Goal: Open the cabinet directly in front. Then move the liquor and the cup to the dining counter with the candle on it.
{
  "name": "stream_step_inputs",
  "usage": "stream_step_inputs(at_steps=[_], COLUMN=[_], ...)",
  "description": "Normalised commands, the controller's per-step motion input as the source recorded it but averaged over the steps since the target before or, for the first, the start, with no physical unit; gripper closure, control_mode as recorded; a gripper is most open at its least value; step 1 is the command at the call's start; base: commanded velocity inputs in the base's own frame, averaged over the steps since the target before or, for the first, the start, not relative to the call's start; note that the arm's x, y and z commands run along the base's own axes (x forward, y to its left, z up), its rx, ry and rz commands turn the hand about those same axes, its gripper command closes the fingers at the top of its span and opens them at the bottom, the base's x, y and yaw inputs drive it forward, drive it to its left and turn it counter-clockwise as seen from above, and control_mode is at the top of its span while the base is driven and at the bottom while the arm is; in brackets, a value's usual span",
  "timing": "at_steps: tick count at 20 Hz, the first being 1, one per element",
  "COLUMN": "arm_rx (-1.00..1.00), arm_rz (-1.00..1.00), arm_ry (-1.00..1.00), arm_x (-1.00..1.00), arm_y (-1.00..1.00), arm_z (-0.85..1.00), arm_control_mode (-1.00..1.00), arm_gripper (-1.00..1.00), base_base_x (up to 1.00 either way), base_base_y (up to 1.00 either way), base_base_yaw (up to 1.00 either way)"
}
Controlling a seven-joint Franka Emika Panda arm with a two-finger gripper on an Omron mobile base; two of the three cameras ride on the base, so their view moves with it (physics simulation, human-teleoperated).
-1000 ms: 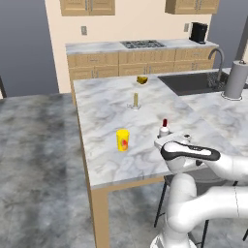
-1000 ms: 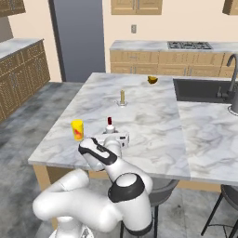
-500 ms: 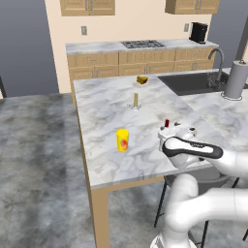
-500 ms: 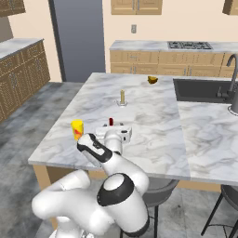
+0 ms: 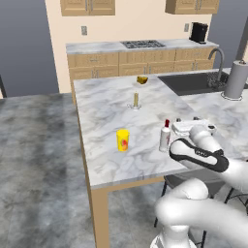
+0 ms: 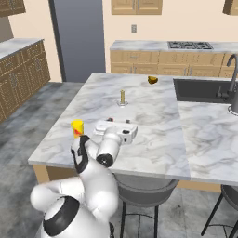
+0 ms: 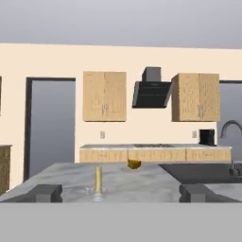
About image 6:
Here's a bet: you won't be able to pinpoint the dark grey sink basin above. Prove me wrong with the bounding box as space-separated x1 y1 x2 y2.
172 77 238 105

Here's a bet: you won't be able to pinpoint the dark wooden wall cupboard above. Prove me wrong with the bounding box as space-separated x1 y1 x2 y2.
0 0 27 19

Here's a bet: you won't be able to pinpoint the grey bar stool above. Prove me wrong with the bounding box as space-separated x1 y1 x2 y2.
200 183 238 238
112 172 180 238

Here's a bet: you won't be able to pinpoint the dark grey tap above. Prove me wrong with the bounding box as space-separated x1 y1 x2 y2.
216 53 238 116

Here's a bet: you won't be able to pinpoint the black gas hob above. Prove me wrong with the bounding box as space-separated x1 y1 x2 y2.
167 40 215 51

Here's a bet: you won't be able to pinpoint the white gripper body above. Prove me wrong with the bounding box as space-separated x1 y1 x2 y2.
93 119 139 138

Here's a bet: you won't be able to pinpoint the light wooden base cupboards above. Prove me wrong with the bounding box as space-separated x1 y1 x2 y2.
110 49 238 79

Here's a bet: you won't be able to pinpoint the dark wooden base cupboards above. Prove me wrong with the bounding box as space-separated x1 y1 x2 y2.
0 40 51 124

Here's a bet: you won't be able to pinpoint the grey fridge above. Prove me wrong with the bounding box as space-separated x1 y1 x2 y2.
48 0 107 84

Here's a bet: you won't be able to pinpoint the light wooden wall cupboard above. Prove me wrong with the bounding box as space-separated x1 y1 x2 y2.
111 0 164 16
222 0 238 17

